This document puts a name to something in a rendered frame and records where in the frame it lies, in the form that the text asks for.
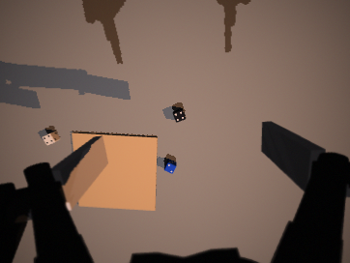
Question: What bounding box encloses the orange flat mat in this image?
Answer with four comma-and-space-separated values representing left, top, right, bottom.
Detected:
72, 132, 158, 211

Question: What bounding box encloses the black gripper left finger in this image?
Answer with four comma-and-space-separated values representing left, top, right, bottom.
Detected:
0, 136, 108, 263

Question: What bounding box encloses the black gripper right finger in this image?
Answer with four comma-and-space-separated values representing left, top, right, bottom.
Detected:
261, 121, 350, 263

